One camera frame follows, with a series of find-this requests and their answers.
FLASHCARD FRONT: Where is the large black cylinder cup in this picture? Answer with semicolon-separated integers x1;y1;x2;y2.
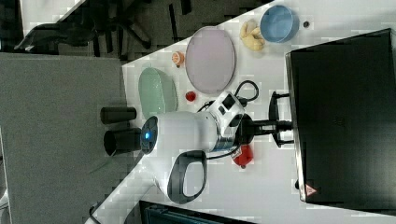
104;128;141;156

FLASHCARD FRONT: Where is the green perforated colander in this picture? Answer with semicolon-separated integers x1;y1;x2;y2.
138;67;177;119

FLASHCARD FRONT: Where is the orange slice toy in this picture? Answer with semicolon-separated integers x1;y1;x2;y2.
172;51;185;67

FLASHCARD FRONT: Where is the black toaster oven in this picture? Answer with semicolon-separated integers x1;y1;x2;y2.
286;28;396;216

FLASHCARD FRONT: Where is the red ketchup bottle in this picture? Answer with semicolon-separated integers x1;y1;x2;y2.
232;145;253;169

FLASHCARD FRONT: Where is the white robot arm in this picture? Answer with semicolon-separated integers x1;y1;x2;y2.
84;91;293;224

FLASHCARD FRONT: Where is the small black cylinder cup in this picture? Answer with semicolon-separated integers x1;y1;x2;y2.
100;107;137;124

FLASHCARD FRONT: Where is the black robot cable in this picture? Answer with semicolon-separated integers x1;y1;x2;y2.
195;79;260;161

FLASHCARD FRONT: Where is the black oven door handle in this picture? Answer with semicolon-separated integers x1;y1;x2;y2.
268;91;294;147

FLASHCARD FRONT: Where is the yellow banana toy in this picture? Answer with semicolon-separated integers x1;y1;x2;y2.
239;21;265;51

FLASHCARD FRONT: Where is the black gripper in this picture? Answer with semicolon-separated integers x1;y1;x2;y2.
235;114;293;146

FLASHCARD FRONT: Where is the blue round bowl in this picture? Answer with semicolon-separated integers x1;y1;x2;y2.
260;5;300;43

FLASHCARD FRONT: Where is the lilac round plate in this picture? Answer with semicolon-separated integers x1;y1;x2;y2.
185;26;235;94

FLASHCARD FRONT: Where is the black office chair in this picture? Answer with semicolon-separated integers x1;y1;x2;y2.
13;0;194;59

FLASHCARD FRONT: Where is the small red strawberry toy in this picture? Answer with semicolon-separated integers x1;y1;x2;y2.
185;91;196;102

